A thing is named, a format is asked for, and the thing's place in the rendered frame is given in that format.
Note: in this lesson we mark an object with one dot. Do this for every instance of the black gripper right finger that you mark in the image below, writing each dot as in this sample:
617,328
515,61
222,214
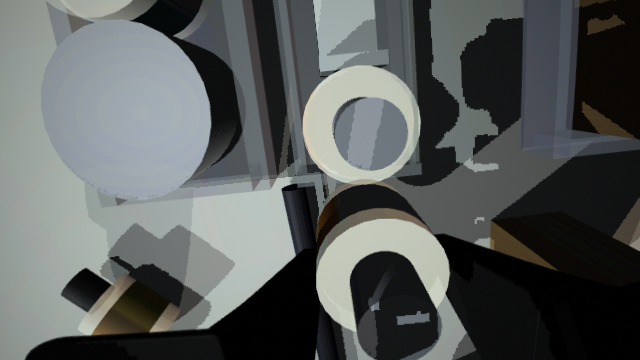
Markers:
517,310

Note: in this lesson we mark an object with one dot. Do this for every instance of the black long bar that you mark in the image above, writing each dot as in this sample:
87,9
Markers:
303,237

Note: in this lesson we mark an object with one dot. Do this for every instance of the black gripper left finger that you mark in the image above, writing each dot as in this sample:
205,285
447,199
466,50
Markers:
278,322

